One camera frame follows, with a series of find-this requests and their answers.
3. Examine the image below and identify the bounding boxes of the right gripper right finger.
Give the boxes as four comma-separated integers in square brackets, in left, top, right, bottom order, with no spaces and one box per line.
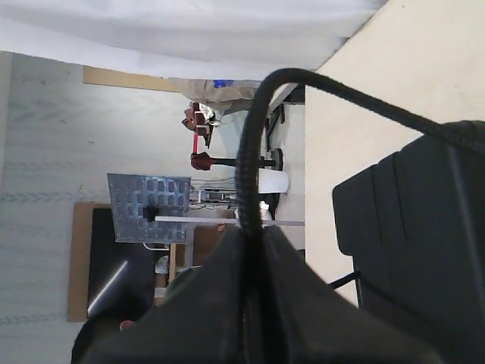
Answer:
[262,227,443,363]

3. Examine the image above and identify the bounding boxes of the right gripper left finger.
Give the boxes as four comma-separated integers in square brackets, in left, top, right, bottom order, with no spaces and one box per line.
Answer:
[71,229,244,363]

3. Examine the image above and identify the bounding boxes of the black plastic carry case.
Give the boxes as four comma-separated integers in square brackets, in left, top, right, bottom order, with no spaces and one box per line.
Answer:
[332,136,484,363]

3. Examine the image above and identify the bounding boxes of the black braided rope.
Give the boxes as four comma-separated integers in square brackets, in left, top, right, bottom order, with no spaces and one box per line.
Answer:
[234,67,485,243]

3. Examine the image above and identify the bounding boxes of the cardboard framed black board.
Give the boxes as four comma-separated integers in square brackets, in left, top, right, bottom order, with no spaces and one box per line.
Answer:
[66,202,179,323]

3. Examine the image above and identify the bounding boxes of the perforated metal panel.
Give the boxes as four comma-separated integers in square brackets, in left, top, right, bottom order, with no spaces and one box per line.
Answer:
[107,173,191,244]

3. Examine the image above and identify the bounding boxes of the red clamp stand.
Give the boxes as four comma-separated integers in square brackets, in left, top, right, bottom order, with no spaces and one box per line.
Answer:
[180,101,285,174]

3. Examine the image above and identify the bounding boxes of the white backdrop curtain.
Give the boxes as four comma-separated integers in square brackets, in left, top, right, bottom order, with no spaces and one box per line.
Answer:
[1,0,383,80]

